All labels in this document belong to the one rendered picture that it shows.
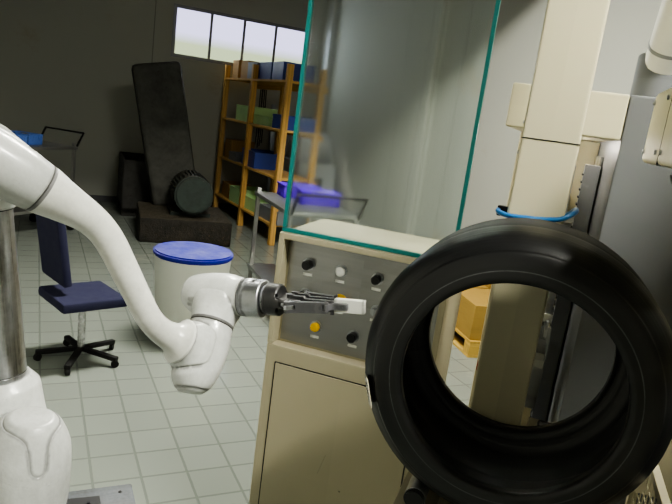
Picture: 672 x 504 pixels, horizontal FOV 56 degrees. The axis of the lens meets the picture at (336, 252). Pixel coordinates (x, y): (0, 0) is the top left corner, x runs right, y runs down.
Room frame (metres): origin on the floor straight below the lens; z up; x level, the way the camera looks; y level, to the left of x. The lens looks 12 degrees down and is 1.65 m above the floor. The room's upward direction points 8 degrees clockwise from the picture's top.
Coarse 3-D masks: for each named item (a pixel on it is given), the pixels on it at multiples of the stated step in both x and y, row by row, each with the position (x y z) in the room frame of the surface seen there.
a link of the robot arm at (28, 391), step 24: (0, 216) 1.23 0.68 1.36; (0, 240) 1.23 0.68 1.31; (0, 264) 1.23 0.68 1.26; (0, 288) 1.23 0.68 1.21; (0, 312) 1.23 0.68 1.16; (0, 336) 1.23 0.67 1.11; (0, 360) 1.23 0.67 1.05; (24, 360) 1.28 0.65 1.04; (0, 384) 1.23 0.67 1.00; (24, 384) 1.25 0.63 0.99; (0, 408) 1.20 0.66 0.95
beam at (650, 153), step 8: (664, 96) 1.28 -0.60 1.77; (656, 104) 1.37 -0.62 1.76; (664, 104) 1.26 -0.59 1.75; (656, 112) 1.34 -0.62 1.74; (664, 112) 1.23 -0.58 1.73; (656, 120) 1.31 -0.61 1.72; (664, 120) 1.21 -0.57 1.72; (656, 128) 1.29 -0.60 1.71; (664, 128) 1.18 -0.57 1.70; (648, 136) 1.37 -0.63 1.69; (656, 136) 1.26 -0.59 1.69; (664, 136) 1.17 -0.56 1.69; (648, 144) 1.35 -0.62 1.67; (656, 144) 1.24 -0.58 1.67; (664, 144) 1.14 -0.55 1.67; (648, 152) 1.32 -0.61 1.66; (656, 152) 1.21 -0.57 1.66; (664, 152) 1.12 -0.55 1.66; (648, 160) 1.30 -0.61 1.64; (656, 160) 1.19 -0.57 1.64; (664, 160) 1.10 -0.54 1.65
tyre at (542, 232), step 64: (448, 256) 1.16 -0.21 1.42; (512, 256) 1.11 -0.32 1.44; (576, 256) 1.10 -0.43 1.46; (384, 320) 1.19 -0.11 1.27; (640, 320) 1.05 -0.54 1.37; (384, 384) 1.17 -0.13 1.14; (640, 384) 1.03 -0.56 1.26; (448, 448) 1.33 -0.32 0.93; (512, 448) 1.35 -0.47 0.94; (576, 448) 1.30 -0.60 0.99; (640, 448) 1.03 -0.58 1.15
